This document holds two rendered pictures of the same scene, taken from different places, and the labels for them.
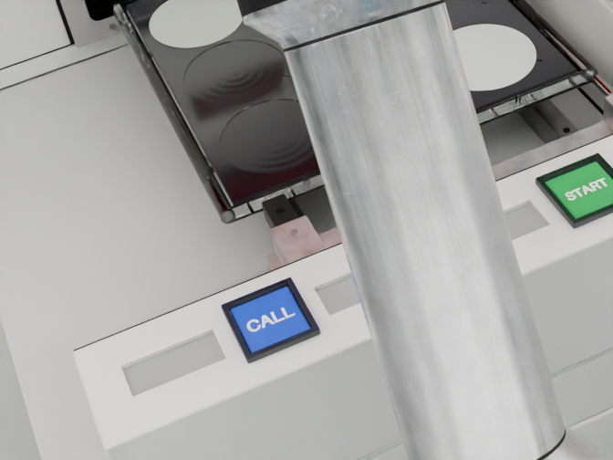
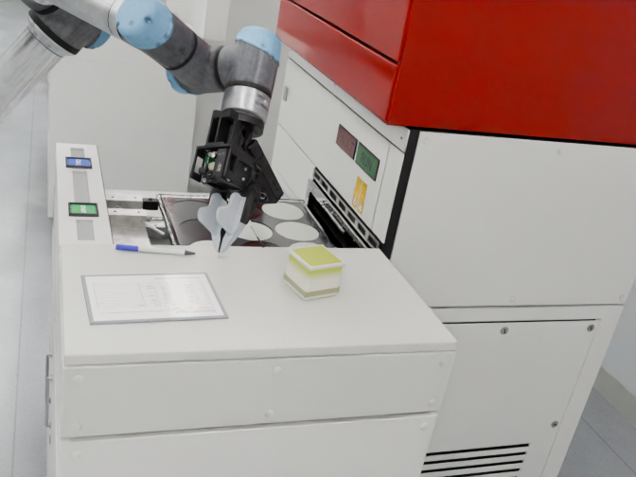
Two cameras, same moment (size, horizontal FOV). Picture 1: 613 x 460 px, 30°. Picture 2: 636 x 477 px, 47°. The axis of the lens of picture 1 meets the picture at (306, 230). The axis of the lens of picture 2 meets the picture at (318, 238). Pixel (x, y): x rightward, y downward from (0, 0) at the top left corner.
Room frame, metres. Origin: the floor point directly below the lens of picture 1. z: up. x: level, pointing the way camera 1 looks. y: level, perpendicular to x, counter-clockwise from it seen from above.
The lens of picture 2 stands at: (0.86, -1.57, 1.57)
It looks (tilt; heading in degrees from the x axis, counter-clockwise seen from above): 24 degrees down; 82
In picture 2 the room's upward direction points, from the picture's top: 11 degrees clockwise
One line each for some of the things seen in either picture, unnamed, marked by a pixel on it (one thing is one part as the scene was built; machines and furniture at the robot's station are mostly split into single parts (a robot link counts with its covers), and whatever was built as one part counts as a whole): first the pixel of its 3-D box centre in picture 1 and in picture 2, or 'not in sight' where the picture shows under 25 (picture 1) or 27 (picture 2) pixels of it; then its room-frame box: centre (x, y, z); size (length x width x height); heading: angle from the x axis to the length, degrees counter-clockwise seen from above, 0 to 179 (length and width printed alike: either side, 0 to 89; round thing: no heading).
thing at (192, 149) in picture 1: (166, 101); (232, 199); (0.88, 0.11, 0.90); 0.37 x 0.01 x 0.01; 14
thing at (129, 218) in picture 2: not in sight; (126, 217); (0.66, -0.07, 0.89); 0.08 x 0.03 x 0.03; 14
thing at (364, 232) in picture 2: not in sight; (343, 205); (1.14, 0.00, 0.96); 0.44 x 0.01 x 0.02; 104
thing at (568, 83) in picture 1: (414, 143); (169, 229); (0.76, -0.11, 0.90); 0.38 x 0.01 x 0.01; 104
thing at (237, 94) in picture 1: (335, 36); (251, 231); (0.93, -0.07, 0.90); 0.34 x 0.34 x 0.01; 14
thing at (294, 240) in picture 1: (307, 262); (123, 203); (0.64, 0.00, 0.89); 0.08 x 0.03 x 0.03; 14
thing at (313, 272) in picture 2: not in sight; (313, 272); (1.03, -0.43, 1.00); 0.07 x 0.07 x 0.07; 29
